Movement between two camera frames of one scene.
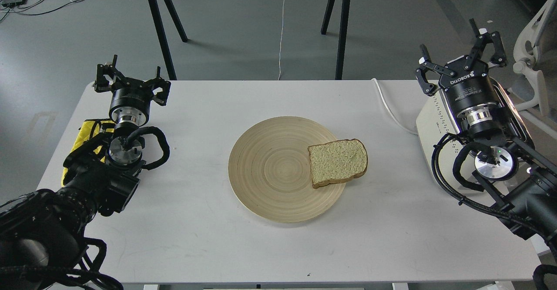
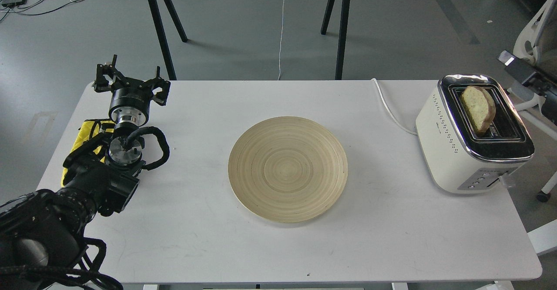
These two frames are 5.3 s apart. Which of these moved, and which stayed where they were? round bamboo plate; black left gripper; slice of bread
Moved: slice of bread
Stayed: black left gripper; round bamboo plate
